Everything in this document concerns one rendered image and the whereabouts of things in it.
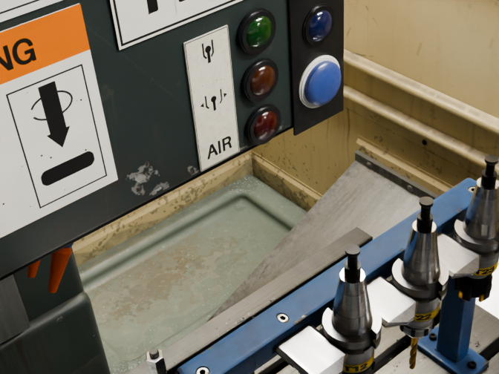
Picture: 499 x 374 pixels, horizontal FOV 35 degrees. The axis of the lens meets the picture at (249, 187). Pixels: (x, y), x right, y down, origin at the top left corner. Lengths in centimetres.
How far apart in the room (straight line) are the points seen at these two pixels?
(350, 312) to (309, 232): 84
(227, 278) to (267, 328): 100
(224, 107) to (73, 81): 10
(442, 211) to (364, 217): 65
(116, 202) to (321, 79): 15
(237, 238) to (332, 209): 36
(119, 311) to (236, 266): 29
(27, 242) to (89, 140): 6
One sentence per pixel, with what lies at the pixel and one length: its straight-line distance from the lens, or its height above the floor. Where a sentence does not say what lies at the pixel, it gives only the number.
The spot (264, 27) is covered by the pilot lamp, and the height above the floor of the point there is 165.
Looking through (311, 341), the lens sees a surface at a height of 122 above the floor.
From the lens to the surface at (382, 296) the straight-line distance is 90.
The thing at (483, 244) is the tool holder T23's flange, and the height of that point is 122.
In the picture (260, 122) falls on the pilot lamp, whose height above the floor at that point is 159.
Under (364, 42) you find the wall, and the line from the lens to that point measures 157.
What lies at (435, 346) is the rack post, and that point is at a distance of 126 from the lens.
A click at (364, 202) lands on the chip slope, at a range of 165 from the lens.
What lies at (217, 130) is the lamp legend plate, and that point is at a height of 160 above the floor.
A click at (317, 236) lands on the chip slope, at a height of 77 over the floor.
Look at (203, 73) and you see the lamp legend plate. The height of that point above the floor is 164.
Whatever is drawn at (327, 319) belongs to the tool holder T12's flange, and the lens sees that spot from 86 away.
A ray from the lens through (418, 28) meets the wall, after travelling 146.
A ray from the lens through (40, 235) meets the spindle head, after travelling 43.
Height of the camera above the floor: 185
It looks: 37 degrees down
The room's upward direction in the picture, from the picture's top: 5 degrees counter-clockwise
